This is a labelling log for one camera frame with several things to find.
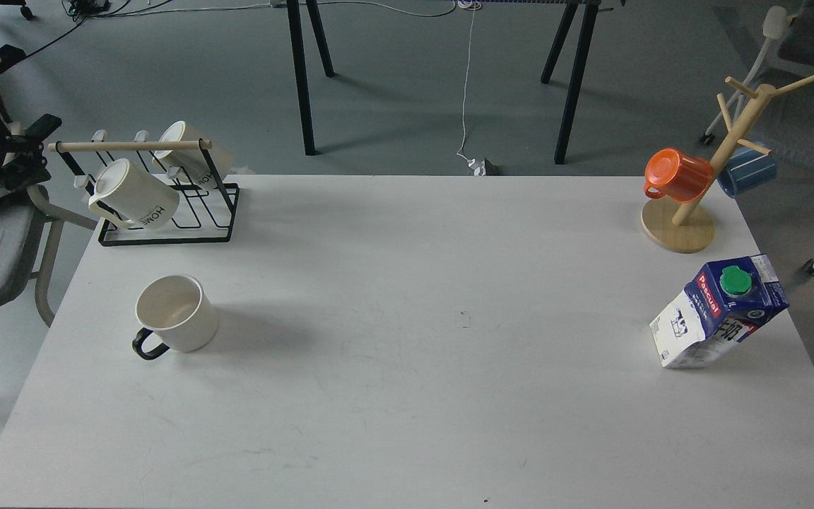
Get blue plastic cup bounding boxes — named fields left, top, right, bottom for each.
left=715, top=147, right=778, bottom=199

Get grey office chair right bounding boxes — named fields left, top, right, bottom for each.
left=698, top=0, right=814, bottom=276

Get black wire mug rack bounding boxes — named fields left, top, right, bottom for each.
left=49, top=120, right=244, bottom=246

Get black table legs right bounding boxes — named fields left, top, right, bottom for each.
left=540, top=1, right=601, bottom=165

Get white mug with black handle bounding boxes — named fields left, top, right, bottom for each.
left=131, top=274, right=219, bottom=361

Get orange plastic cup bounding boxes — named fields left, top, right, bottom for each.
left=643, top=148, right=714, bottom=203

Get white HOME mug front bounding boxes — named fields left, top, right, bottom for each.
left=88, top=158, right=179, bottom=229

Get wooden mug tree stand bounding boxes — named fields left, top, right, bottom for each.
left=642, top=74, right=814, bottom=252

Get white HOME mug rear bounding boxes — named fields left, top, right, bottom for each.
left=154, top=120, right=236, bottom=190

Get black table legs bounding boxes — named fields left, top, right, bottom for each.
left=540, top=1, right=601, bottom=165
left=285, top=1, right=336, bottom=157

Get white power cable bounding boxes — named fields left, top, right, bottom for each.
left=456, top=0, right=483, bottom=163

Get white power strip plug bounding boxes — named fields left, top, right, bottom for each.
left=466, top=158, right=500, bottom=176

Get white home mug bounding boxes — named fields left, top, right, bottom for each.
left=154, top=120, right=236, bottom=190
left=88, top=158, right=179, bottom=229

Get black table legs left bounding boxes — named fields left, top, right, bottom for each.
left=285, top=1, right=336, bottom=157

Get blue white milk carton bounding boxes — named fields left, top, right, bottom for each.
left=649, top=254, right=789, bottom=368

